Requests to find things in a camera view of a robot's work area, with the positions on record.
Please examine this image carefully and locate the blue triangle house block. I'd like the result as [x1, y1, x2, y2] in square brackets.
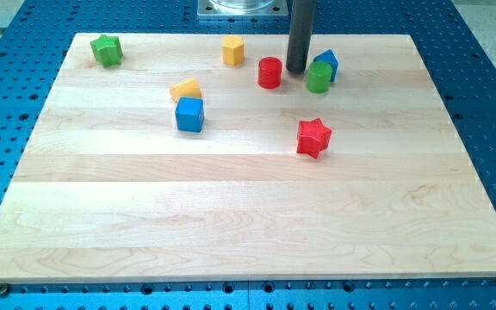
[313, 49, 339, 82]

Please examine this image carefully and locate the red star block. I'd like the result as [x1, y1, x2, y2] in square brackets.
[296, 118, 332, 158]

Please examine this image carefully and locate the blue cube block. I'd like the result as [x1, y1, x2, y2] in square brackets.
[175, 97, 205, 133]

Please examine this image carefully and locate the light wooden board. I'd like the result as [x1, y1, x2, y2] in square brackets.
[0, 33, 496, 283]

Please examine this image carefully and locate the yellow half-round block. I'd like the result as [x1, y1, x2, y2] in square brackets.
[170, 78, 202, 102]

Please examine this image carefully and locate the red cylinder block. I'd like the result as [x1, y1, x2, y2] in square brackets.
[257, 57, 282, 89]

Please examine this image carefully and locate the green cylinder block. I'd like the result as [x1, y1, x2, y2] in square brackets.
[306, 61, 332, 93]

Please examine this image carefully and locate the yellow hexagon block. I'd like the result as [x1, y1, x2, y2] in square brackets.
[221, 34, 245, 65]

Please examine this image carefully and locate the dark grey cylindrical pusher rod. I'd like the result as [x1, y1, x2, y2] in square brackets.
[286, 0, 317, 74]

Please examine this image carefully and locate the green star block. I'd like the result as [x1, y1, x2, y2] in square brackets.
[90, 34, 123, 68]

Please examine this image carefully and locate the blue perforated metal table plate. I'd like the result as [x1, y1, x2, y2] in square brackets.
[0, 1, 496, 309]

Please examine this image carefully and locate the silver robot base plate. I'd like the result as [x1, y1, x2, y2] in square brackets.
[197, 0, 288, 17]

